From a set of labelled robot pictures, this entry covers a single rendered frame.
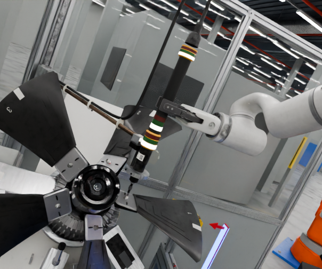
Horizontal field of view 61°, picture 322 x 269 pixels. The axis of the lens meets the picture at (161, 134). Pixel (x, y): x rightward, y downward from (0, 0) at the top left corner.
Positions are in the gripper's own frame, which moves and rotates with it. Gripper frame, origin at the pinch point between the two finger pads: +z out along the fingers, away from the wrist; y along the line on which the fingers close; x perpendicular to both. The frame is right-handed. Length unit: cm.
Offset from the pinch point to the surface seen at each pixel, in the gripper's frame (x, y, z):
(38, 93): -11.2, 10.4, 31.6
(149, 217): -29.5, -5.8, -6.8
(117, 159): -20.4, 5.6, 5.3
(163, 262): -64, 25, -35
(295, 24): 412, 931, -623
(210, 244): -77, 70, -86
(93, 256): -40.0, -12.2, 5.2
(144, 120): -8.7, 17.3, -0.6
